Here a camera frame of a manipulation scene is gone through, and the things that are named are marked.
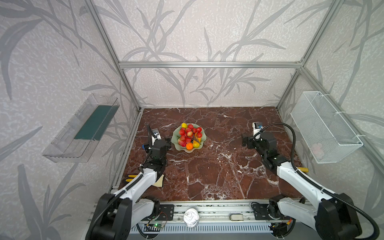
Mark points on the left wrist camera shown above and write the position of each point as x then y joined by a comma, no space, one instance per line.
155,135

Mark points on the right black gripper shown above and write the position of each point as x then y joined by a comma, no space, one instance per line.
248,141

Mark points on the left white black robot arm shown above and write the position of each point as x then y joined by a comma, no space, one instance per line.
116,214

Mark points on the grey clip on rail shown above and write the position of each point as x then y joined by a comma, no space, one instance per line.
236,217

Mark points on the white wire mesh basket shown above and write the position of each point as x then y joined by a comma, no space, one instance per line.
320,122

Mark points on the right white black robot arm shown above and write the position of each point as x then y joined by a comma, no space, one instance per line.
333,216

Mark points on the small orange fake fruit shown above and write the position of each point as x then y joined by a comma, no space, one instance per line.
189,146

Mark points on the red fake grape bunch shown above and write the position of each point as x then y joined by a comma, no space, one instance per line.
190,134

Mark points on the clear plastic wall bin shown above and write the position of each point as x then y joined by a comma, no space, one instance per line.
78,139

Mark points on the aluminium front rail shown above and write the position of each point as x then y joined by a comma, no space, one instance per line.
215,211

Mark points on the green spatula yellow handle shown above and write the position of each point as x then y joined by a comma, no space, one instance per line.
304,170

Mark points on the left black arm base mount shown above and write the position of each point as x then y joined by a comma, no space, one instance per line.
161,211

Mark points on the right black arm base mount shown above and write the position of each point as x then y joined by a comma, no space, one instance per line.
261,210

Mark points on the green yellow fake mango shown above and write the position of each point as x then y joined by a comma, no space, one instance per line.
196,144

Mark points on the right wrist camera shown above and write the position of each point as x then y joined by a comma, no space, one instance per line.
257,127

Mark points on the round clear lid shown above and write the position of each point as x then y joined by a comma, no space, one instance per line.
191,218

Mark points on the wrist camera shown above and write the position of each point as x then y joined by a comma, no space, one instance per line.
257,127
155,135

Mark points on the pink object in basket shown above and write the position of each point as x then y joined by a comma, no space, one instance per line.
317,151

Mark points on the light green scalloped fruit bowl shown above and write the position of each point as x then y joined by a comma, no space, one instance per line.
179,148

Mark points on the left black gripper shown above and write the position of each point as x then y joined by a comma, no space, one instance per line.
151,141

